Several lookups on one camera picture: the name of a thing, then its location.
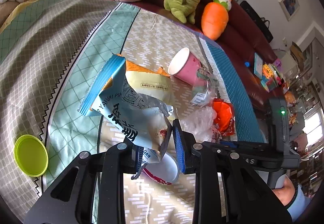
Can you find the white round container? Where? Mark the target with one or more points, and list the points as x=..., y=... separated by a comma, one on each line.
x=168, y=168

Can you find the clear bag white label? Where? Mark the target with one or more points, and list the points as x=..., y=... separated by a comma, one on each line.
x=202, y=97

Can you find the pile of colourful toys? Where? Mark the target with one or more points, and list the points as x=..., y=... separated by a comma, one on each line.
x=272, y=74

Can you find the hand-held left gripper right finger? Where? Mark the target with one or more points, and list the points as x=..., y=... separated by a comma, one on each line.
x=179, y=148

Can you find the cream orange snack packet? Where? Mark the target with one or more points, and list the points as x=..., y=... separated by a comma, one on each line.
x=149, y=82

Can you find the framed wall picture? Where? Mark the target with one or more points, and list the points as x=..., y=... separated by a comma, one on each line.
x=289, y=4

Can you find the light blue picture book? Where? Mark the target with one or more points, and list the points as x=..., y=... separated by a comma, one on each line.
x=258, y=66

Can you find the black bag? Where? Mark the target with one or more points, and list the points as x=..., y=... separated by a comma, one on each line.
x=255, y=19

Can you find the lime green round lid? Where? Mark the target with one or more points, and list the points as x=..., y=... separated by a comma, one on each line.
x=30, y=155

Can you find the blue white snack packet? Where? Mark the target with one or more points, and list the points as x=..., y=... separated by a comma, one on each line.
x=119, y=117

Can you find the blue toy wheel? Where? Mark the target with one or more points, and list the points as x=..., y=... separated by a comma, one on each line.
x=247, y=64

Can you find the orange carrot plush toy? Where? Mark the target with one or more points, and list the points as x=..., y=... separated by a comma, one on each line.
x=214, y=19

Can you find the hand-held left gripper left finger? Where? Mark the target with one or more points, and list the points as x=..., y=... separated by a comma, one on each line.
x=139, y=160

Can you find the dark red leather sofa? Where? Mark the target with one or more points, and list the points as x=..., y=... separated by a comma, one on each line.
x=243, y=36

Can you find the person's right forearm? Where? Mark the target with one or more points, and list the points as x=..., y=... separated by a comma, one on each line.
x=298, y=203

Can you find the pink paper cup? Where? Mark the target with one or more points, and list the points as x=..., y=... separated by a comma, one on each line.
x=187, y=67

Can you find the crumpled clear plastic wrapper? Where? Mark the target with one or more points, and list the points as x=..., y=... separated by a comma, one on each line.
x=200, y=119

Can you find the red orange snack packet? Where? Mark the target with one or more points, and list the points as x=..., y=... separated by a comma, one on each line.
x=224, y=115

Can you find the teal patterned quilted tablecloth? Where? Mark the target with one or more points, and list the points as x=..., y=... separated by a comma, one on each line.
x=63, y=36

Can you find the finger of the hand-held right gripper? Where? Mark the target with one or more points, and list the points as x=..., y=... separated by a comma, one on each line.
x=240, y=147

